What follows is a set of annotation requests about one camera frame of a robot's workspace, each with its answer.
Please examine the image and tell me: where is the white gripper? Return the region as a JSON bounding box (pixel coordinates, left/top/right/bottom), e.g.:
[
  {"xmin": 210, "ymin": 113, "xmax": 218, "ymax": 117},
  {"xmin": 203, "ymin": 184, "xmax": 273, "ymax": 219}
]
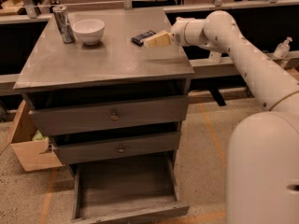
[{"xmin": 143, "ymin": 17, "xmax": 187, "ymax": 48}]

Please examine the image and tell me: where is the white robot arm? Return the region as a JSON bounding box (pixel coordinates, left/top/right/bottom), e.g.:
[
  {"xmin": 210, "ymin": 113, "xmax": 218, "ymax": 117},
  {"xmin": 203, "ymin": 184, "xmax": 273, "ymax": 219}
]
[{"xmin": 144, "ymin": 10, "xmax": 299, "ymax": 224}]

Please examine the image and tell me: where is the grey wooden drawer cabinet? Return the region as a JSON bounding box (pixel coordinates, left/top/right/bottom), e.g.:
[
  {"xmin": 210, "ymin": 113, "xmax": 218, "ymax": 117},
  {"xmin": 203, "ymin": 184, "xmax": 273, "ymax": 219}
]
[{"xmin": 15, "ymin": 8, "xmax": 193, "ymax": 224}]

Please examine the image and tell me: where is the middle grey drawer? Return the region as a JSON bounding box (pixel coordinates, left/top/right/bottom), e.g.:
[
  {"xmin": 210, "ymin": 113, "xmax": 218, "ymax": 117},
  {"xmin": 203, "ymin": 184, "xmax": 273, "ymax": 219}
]
[{"xmin": 53, "ymin": 132, "xmax": 180, "ymax": 165}]

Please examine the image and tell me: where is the top grey drawer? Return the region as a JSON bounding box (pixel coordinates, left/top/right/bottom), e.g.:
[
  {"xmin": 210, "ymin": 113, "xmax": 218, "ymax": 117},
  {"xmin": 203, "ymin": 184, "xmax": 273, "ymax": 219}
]
[{"xmin": 30, "ymin": 95, "xmax": 188, "ymax": 136}]

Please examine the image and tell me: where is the open bottom grey drawer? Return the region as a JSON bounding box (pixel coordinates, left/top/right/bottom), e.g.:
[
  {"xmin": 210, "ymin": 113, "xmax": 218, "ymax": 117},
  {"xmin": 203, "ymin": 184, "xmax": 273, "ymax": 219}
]
[{"xmin": 71, "ymin": 153, "xmax": 189, "ymax": 224}]

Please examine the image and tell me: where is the clear sanitizer pump bottle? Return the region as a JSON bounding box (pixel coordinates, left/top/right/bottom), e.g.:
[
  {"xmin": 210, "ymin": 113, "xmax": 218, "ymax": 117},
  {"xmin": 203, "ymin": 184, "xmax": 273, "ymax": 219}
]
[{"xmin": 208, "ymin": 51, "xmax": 221, "ymax": 63}]

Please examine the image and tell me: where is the white ceramic bowl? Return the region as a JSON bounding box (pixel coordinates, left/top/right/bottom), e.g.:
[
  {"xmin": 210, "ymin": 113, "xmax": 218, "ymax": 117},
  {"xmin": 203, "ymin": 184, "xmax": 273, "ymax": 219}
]
[{"xmin": 72, "ymin": 19, "xmax": 105, "ymax": 45}]

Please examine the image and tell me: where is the grey metal railing beam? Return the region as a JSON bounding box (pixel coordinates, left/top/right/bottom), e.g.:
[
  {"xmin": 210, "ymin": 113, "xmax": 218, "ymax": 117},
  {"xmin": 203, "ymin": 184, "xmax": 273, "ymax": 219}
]
[{"xmin": 0, "ymin": 0, "xmax": 299, "ymax": 97}]

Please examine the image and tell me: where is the silver metallic can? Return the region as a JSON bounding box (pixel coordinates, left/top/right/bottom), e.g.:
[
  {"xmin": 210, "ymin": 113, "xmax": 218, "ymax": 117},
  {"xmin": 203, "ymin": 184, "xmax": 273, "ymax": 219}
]
[{"xmin": 52, "ymin": 6, "xmax": 75, "ymax": 44}]

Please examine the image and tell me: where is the brown cardboard box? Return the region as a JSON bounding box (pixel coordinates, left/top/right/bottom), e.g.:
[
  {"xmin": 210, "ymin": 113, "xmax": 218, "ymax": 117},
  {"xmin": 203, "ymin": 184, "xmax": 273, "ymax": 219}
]
[{"xmin": 0, "ymin": 101, "xmax": 63, "ymax": 172}]

